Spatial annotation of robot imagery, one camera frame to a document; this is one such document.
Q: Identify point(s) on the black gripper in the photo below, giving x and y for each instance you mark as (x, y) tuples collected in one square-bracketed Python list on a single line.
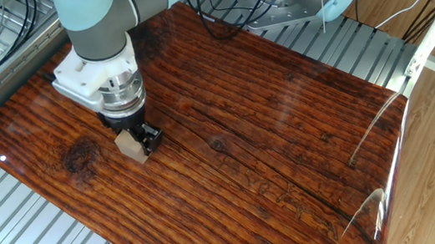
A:
[(125, 121)]

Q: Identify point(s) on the glossy wood grain mat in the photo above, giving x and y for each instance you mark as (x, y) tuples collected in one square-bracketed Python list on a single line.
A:
[(204, 149)]

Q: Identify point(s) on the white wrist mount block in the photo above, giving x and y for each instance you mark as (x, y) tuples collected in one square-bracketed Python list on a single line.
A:
[(85, 78)]

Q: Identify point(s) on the pale wooden cube block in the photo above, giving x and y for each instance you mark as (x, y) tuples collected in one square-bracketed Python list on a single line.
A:
[(130, 150)]

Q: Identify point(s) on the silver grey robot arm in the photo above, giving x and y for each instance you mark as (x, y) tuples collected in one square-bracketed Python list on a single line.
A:
[(111, 18)]

